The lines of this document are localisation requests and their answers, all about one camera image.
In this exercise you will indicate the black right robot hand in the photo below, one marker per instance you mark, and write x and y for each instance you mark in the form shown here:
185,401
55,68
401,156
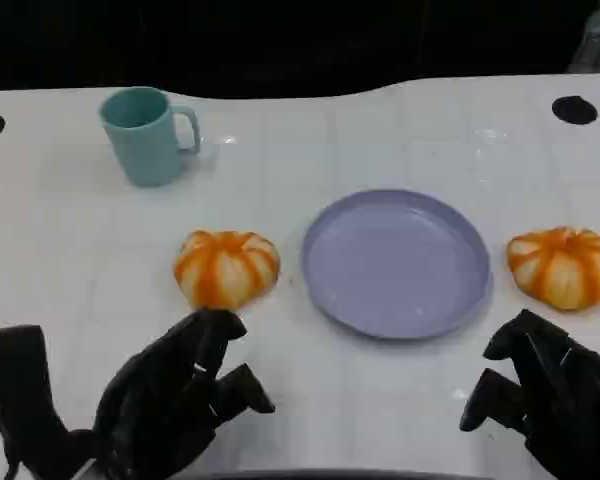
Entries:
570,400

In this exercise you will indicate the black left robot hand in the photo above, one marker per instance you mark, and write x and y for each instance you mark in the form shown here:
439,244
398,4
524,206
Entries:
150,395

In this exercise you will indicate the orange white toy bread roll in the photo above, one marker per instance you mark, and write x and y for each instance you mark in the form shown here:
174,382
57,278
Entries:
562,270
225,270

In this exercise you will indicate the lilac plate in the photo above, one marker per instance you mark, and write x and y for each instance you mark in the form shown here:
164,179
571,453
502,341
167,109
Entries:
395,265

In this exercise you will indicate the pale green mug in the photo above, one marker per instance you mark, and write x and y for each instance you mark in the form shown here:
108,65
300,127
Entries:
145,150

